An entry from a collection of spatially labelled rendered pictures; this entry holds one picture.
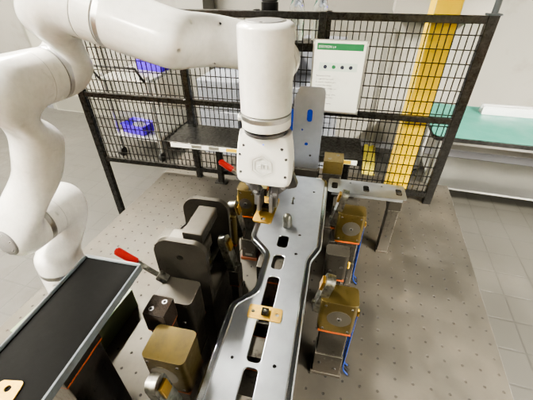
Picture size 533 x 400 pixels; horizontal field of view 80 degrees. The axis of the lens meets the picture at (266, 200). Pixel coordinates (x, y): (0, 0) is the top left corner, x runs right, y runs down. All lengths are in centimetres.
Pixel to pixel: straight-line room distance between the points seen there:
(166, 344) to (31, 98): 52
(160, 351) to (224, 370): 14
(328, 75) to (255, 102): 103
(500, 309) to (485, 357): 123
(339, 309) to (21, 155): 77
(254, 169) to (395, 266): 98
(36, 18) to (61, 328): 52
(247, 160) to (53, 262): 66
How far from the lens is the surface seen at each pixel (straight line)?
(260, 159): 56
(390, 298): 132
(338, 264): 102
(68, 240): 105
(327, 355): 101
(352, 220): 107
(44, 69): 73
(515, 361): 231
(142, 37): 55
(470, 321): 137
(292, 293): 87
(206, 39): 58
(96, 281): 77
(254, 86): 49
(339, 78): 152
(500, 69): 390
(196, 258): 76
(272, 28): 48
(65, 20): 63
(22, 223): 92
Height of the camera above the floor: 168
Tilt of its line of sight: 36 degrees down
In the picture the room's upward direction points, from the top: straight up
